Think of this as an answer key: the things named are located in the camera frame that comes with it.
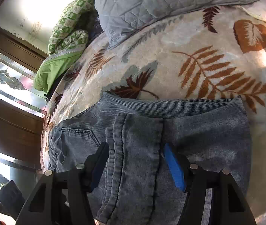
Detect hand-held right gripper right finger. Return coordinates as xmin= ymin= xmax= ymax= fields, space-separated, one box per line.
xmin=164 ymin=143 xmax=258 ymax=225

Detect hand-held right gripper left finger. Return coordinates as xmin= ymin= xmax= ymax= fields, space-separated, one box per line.
xmin=16 ymin=142 xmax=110 ymax=225

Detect grey denim pants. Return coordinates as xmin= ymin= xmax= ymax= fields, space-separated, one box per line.
xmin=47 ymin=92 xmax=252 ymax=225

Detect leaf printed blanket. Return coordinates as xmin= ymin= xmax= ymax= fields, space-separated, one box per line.
xmin=40 ymin=0 xmax=266 ymax=218

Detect green patterned quilt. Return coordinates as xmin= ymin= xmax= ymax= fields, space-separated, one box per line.
xmin=33 ymin=0 xmax=99 ymax=95

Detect dark purple cloth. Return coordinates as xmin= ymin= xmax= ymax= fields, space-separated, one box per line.
xmin=86 ymin=10 xmax=105 ymax=43

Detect grey quilted pillow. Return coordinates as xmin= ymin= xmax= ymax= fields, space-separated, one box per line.
xmin=87 ymin=0 xmax=266 ymax=50

